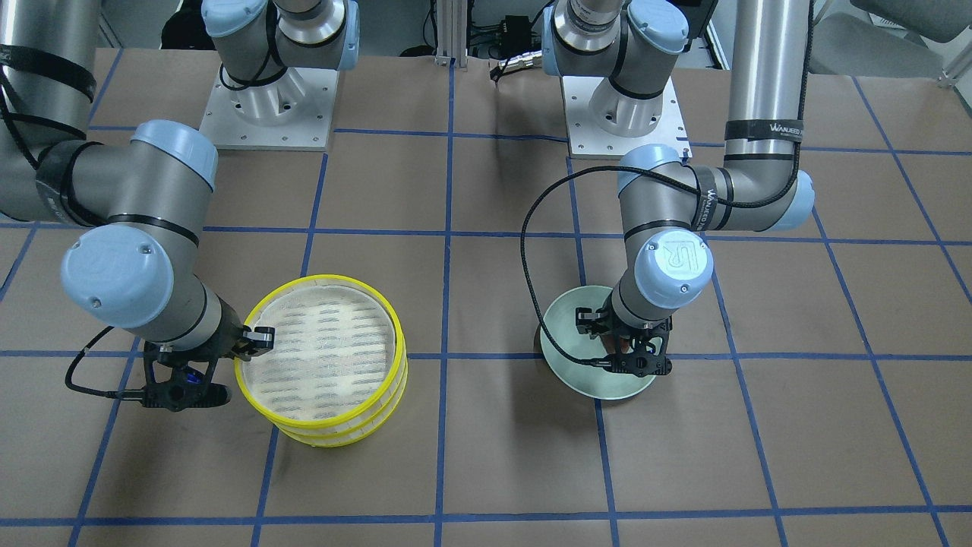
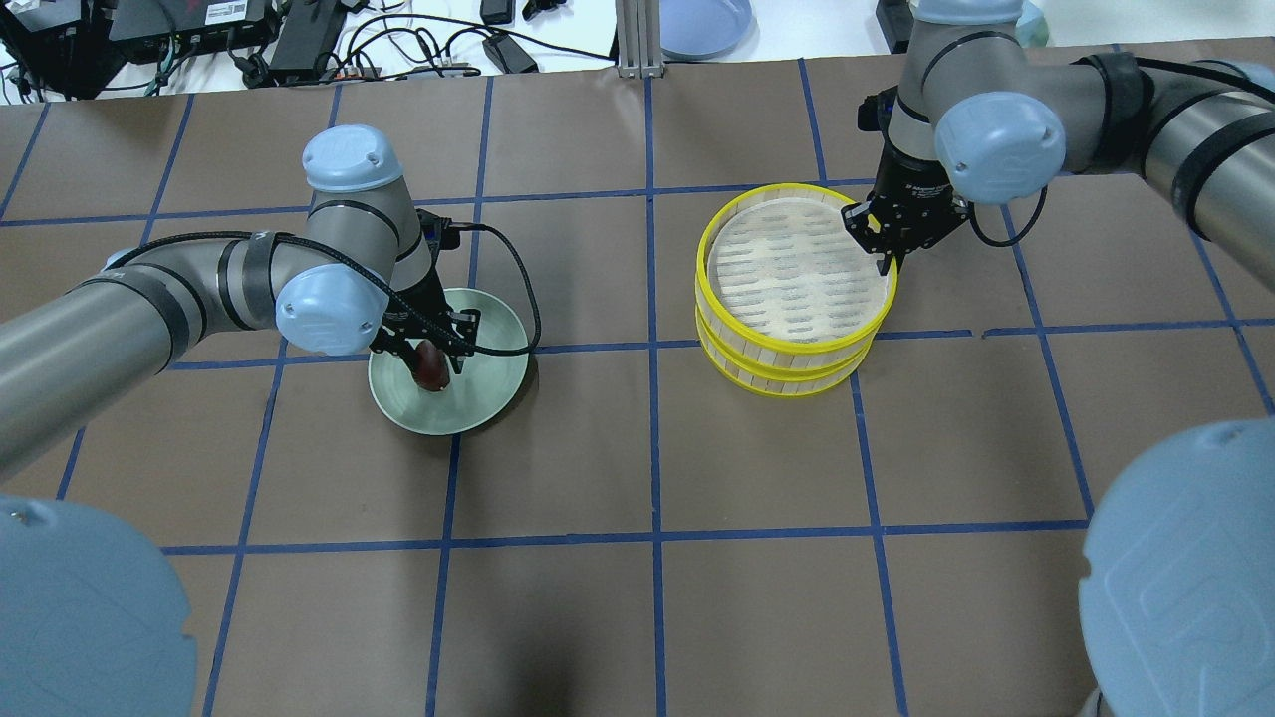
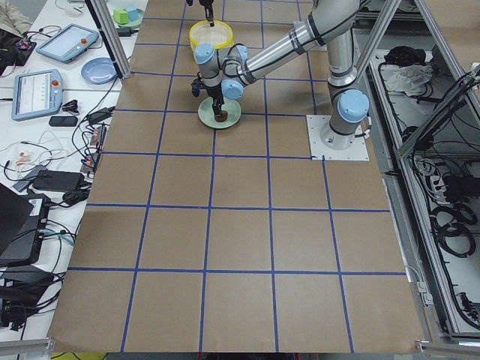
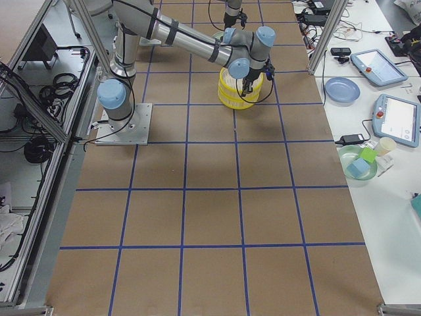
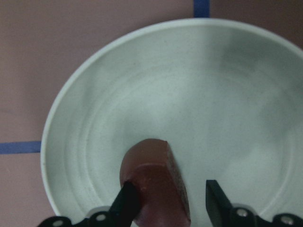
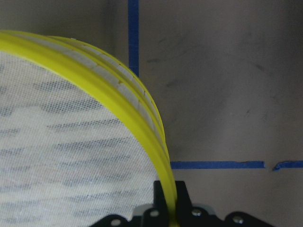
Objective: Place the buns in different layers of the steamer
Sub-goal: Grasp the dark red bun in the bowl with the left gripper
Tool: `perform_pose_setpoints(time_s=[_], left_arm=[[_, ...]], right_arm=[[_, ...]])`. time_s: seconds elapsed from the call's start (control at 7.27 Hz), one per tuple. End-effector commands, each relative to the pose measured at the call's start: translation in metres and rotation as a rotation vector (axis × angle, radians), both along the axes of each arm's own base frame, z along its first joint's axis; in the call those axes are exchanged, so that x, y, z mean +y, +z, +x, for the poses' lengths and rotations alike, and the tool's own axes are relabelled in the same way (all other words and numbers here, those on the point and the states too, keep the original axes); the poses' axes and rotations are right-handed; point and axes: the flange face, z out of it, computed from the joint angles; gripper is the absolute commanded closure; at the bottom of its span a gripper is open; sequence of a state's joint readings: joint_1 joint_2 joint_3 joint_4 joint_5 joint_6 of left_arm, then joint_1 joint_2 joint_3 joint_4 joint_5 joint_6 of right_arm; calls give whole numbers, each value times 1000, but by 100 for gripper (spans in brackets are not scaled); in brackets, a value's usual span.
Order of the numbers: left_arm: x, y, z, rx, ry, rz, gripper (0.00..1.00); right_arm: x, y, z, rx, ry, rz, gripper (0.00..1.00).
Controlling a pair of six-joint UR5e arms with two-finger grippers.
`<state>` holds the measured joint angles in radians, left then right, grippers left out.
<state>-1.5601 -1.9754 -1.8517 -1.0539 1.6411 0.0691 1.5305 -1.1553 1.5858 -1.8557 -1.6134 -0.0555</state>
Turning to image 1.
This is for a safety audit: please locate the light green round plate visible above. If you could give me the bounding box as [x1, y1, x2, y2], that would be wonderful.
[539, 285, 656, 400]

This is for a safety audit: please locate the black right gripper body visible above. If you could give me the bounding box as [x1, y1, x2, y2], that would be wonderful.
[141, 300, 244, 412]

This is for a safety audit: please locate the yellow bottom steamer layer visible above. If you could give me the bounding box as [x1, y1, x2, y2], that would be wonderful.
[271, 357, 409, 447]

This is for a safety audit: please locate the yellow top steamer layer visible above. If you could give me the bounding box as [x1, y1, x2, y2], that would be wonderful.
[234, 276, 406, 426]

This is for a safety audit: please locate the aluminium frame post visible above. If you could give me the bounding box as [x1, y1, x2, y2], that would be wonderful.
[433, 0, 469, 71]

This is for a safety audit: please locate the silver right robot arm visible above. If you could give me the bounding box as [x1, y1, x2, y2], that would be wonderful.
[2, 1, 275, 412]

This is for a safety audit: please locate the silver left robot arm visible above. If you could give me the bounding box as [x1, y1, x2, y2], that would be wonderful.
[539, 1, 815, 378]

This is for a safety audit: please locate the dark red bun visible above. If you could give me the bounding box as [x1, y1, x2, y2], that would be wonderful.
[603, 337, 630, 354]

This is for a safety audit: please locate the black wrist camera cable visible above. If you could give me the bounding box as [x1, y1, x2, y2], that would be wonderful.
[519, 166, 699, 368]

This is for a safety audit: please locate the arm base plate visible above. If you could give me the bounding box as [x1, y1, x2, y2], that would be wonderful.
[561, 76, 693, 160]
[199, 67, 340, 152]

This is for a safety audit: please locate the yellow steamer layer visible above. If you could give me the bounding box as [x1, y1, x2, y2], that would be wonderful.
[234, 276, 406, 426]
[271, 357, 409, 447]

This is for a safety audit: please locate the grey office chair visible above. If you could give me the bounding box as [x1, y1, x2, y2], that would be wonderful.
[809, 1, 971, 80]

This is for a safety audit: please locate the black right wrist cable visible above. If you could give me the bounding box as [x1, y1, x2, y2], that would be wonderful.
[65, 327, 153, 399]

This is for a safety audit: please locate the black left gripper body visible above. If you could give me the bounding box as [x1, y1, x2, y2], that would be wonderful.
[574, 305, 673, 378]

